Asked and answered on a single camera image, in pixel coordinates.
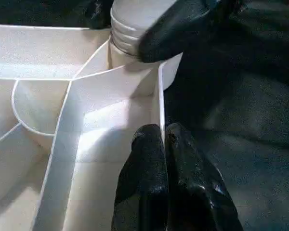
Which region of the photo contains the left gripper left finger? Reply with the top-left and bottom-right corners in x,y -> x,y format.
112,124 -> 170,231

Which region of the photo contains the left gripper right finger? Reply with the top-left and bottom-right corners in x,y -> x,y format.
165,122 -> 244,231

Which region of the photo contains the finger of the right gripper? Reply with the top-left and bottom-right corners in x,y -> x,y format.
84,0 -> 111,29
137,0 -> 234,64

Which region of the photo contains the white plastic table leg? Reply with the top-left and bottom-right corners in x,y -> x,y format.
109,0 -> 176,57

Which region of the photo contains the white plastic table top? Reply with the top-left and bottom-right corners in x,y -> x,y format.
0,24 -> 184,231

